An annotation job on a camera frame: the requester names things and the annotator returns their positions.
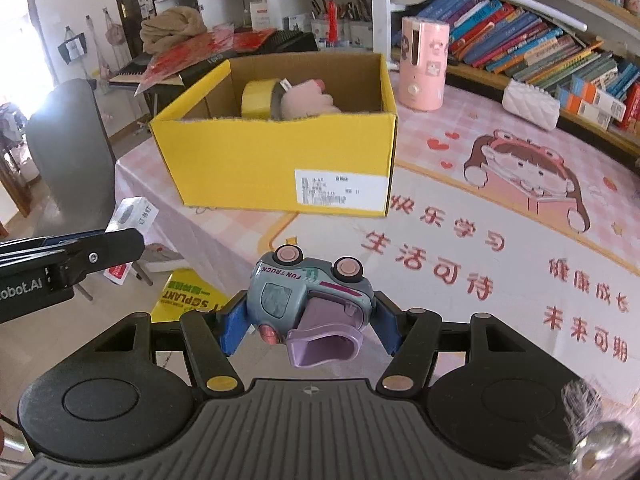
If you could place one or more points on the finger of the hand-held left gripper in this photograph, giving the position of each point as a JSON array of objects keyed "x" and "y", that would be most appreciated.
[{"x": 110, "y": 250}]

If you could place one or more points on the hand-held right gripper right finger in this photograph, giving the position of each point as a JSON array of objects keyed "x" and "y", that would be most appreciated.
[{"x": 387, "y": 327}]

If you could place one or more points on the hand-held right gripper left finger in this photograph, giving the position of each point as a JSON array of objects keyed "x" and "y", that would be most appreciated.
[{"x": 232, "y": 327}]

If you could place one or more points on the small white red box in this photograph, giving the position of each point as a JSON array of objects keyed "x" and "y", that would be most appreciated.
[{"x": 132, "y": 212}]

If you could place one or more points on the grey toy truck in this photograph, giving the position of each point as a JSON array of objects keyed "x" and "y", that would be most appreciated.
[{"x": 280, "y": 300}]

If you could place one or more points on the yellow cardboard box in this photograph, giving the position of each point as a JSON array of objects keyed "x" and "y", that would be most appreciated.
[{"x": 240, "y": 160}]

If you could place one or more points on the yellow tape roll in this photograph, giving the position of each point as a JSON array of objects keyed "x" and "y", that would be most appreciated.
[{"x": 255, "y": 100}]

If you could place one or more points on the pink plush pig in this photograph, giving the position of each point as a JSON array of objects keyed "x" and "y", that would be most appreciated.
[{"x": 305, "y": 105}]

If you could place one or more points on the person's right hand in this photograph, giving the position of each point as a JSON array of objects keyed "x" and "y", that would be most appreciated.
[{"x": 595, "y": 435}]

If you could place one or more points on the yellow bag on floor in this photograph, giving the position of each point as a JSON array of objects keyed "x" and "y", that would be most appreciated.
[{"x": 185, "y": 295}]

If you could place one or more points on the grey chair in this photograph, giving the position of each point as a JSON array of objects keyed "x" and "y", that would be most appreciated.
[{"x": 70, "y": 145}]

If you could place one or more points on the electronic keyboard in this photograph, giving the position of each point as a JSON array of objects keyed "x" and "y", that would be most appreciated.
[{"x": 127, "y": 70}]

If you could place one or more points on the dark tote bag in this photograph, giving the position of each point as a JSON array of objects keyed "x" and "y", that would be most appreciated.
[{"x": 72, "y": 47}]

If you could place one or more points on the red plastic packet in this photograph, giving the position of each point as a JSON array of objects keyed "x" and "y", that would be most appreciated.
[{"x": 190, "y": 52}]

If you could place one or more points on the hanging pink bag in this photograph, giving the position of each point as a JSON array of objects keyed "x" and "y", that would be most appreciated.
[{"x": 114, "y": 32}]

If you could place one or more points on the beige cloth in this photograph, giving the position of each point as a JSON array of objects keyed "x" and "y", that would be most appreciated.
[{"x": 170, "y": 27}]

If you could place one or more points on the dark door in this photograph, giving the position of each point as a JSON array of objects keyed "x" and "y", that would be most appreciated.
[{"x": 125, "y": 20}]

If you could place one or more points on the white quilted pouch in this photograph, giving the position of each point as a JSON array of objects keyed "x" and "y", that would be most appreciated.
[{"x": 530, "y": 105}]

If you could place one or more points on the wooden bookshelf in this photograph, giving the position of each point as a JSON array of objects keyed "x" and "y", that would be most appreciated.
[{"x": 470, "y": 76}]

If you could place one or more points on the pink cartoon canister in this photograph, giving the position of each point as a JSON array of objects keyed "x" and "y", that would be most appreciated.
[{"x": 422, "y": 65}]

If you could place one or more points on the large black case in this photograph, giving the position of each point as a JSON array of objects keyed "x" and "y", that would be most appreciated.
[{"x": 290, "y": 41}]

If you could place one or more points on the white box red label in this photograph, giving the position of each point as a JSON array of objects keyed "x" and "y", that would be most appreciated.
[{"x": 261, "y": 16}]

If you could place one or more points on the orange white blue box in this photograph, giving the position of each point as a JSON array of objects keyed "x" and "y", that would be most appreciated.
[
  {"x": 582, "y": 110},
  {"x": 600, "y": 97}
]

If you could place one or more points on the white pen cup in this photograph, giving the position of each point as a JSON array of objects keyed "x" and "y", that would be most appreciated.
[
  {"x": 327, "y": 30},
  {"x": 361, "y": 31}
]

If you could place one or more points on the red tassel ornament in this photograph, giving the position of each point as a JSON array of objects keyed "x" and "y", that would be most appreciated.
[{"x": 331, "y": 17}]

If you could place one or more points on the row of colourful books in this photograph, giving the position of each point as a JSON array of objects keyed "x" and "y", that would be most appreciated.
[{"x": 520, "y": 40}]

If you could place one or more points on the white shelf unit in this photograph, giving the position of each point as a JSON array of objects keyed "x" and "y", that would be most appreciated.
[{"x": 380, "y": 10}]

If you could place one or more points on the rolled white paper tube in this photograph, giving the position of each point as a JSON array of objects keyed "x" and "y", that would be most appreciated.
[{"x": 525, "y": 4}]

